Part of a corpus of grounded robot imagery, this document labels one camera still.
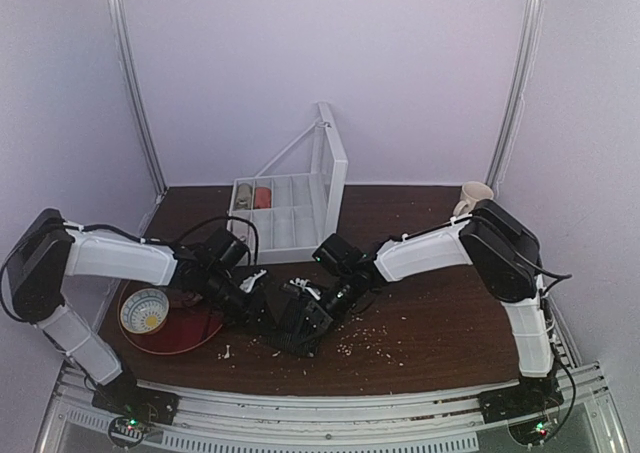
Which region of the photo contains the black striped underwear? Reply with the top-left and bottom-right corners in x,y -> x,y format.
265,289 -> 334,358

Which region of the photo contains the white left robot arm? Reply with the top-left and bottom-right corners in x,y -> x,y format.
1,209 -> 267,388

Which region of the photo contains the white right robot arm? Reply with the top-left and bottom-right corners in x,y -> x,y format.
284,200 -> 569,389

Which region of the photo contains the round red tray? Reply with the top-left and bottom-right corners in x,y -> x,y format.
117,285 -> 223,356

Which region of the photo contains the blue patterned bowl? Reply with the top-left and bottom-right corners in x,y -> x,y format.
119,288 -> 170,335

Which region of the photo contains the beige rolled cloth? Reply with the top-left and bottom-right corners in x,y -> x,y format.
234,183 -> 253,210

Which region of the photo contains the red rolled cloth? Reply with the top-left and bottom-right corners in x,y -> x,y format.
253,186 -> 272,209

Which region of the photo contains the white compartment organizer box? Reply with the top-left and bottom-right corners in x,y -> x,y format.
227,102 -> 348,265

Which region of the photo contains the cream floral mug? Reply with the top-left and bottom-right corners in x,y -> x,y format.
452,181 -> 494,217

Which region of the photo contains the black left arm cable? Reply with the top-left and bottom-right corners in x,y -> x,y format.
177,214 -> 261,264

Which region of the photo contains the aluminium front rail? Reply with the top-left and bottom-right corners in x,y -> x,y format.
33,363 -> 631,452

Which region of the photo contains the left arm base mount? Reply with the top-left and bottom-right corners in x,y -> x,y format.
84,371 -> 180,451

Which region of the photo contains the right aluminium frame post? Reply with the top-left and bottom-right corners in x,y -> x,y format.
486,0 -> 543,194

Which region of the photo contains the aluminium frame post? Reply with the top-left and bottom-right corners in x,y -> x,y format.
103,0 -> 166,194
486,0 -> 543,194

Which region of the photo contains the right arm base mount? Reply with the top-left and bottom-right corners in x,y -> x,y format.
478,364 -> 577,449

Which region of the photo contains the left aluminium frame post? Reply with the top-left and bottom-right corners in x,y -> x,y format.
103,0 -> 166,194

